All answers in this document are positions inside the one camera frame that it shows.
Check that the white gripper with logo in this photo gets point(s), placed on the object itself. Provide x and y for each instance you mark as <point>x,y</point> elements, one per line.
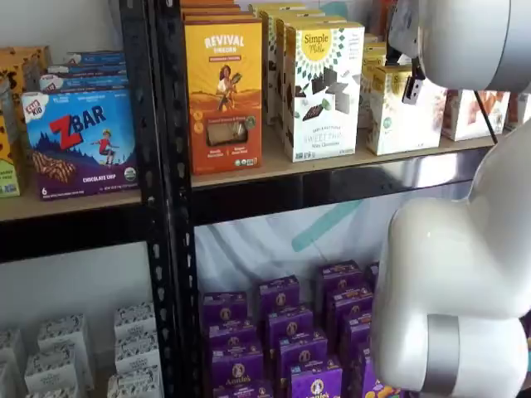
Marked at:
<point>404,29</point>

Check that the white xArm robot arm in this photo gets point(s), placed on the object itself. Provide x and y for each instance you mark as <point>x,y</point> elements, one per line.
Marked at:
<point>456,257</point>

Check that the white yellow almond bars box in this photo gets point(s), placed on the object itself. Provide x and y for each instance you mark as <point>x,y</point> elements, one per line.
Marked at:
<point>371,38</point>
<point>373,60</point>
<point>375,47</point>
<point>394,128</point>

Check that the white box with cookies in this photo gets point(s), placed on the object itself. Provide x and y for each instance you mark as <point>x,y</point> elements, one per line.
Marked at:
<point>460,120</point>

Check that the white Sweet Thins mint box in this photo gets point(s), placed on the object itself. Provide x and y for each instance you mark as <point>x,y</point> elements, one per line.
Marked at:
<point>323,103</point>
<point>280,74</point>
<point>267,62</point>
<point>278,6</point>

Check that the black metal shelf rack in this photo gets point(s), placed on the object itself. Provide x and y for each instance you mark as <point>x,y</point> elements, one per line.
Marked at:
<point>332,186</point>
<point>141,124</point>

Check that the wooden shelf board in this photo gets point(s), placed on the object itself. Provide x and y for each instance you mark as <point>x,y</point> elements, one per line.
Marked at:
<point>62,207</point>
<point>274,166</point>

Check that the orange Revival cracker box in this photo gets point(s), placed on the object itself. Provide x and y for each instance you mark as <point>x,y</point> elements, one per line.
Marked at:
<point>215,17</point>
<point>224,103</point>
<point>211,7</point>

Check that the purple Annie's snack box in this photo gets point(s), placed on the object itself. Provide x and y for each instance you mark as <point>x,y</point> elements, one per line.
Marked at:
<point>367,381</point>
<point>232,336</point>
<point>315,381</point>
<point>340,278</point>
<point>236,365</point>
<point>278,296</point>
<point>242,391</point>
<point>224,309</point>
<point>357,338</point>
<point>350,307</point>
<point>303,354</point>
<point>290,327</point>

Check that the blue purple Zbar box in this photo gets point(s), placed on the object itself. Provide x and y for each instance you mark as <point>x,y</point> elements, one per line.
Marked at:
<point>83,83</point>
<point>91,69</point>
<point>97,57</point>
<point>83,145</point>

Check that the white patterned small box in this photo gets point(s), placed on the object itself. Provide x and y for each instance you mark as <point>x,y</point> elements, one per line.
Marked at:
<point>52,394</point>
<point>137,352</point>
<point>134,319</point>
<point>10,350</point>
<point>50,371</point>
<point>134,383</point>
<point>64,333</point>

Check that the yellow Bobo's snack box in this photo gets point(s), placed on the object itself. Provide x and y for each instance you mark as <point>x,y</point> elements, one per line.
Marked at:
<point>25,62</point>
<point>8,166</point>

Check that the white teal backdrop sheet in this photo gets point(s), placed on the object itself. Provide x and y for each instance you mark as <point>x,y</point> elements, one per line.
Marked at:
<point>249,248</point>

